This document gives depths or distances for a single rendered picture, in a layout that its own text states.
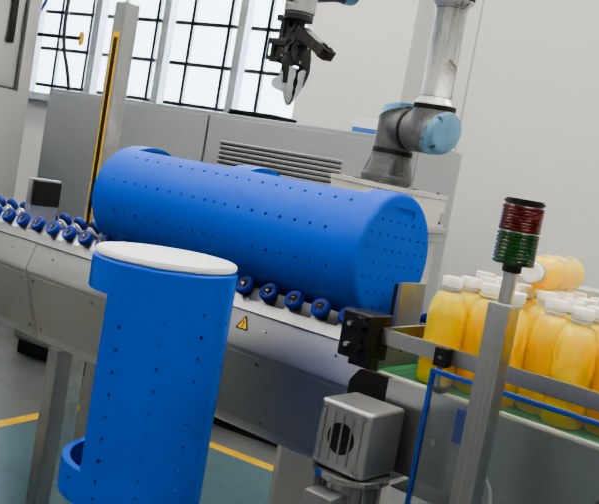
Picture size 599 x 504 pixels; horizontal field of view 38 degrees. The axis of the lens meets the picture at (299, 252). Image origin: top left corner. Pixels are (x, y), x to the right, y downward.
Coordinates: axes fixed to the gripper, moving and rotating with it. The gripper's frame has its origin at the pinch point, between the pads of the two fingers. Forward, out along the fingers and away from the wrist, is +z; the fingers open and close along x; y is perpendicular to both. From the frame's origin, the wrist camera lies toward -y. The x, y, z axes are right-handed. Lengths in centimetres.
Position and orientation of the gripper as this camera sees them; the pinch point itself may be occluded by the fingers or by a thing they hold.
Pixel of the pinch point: (290, 100)
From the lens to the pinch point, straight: 210.4
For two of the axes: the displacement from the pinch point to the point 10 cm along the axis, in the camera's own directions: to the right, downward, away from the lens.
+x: -6.3, -0.4, -7.8
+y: -7.6, -1.9, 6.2
